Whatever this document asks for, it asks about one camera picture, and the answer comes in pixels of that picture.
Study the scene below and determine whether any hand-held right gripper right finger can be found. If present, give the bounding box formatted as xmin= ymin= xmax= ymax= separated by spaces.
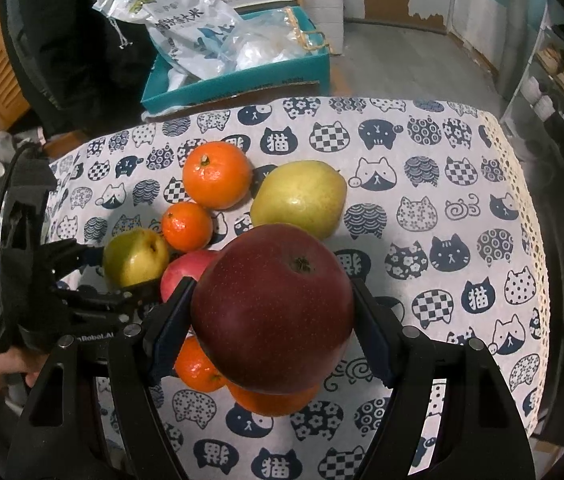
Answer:
xmin=351 ymin=279 xmax=536 ymax=480

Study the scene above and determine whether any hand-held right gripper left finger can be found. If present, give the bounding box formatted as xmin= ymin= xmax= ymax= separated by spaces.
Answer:
xmin=6 ymin=277 xmax=197 ymax=480

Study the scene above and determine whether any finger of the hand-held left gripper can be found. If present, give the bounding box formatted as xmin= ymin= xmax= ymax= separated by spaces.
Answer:
xmin=52 ymin=282 xmax=163 ymax=322
xmin=34 ymin=239 xmax=112 ymax=281

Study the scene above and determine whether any yellow banana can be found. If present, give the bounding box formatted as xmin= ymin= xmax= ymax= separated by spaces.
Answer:
xmin=102 ymin=228 xmax=171 ymax=291

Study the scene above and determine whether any pink-red apple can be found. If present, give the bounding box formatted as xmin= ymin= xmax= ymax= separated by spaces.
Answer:
xmin=160 ymin=250 xmax=220 ymax=303

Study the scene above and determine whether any dark red apple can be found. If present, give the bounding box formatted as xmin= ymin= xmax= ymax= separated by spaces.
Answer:
xmin=191 ymin=225 xmax=356 ymax=395

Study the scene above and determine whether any medium orange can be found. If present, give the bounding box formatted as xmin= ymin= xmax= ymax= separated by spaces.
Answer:
xmin=227 ymin=380 xmax=321 ymax=417

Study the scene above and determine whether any large orange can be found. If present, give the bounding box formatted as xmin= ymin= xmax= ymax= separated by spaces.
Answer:
xmin=183 ymin=141 xmax=253 ymax=211

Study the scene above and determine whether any large yellow-green pear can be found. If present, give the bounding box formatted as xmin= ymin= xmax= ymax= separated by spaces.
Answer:
xmin=250 ymin=160 xmax=349 ymax=240

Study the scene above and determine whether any small tangerine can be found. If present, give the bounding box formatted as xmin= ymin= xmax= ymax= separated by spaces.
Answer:
xmin=174 ymin=336 xmax=227 ymax=393
xmin=162 ymin=202 xmax=214 ymax=252

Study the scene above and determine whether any cat print tablecloth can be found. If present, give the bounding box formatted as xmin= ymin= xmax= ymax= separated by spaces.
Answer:
xmin=0 ymin=96 xmax=553 ymax=480

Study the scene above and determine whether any black jacket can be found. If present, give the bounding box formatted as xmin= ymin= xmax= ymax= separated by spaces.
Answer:
xmin=0 ymin=0 xmax=163 ymax=136

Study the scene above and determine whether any teal basket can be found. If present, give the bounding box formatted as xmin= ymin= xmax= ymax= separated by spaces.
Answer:
xmin=140 ymin=7 xmax=331 ymax=116

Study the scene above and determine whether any white rice bag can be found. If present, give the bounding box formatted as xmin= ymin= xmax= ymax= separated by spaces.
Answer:
xmin=92 ymin=0 xmax=247 ymax=81

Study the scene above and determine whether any clear plastic bag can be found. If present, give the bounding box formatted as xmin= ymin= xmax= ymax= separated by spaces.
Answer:
xmin=222 ymin=7 xmax=327 ymax=73

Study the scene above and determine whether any grey shelf rack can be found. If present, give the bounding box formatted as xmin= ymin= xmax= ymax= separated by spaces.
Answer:
xmin=499 ymin=5 xmax=564 ymax=171

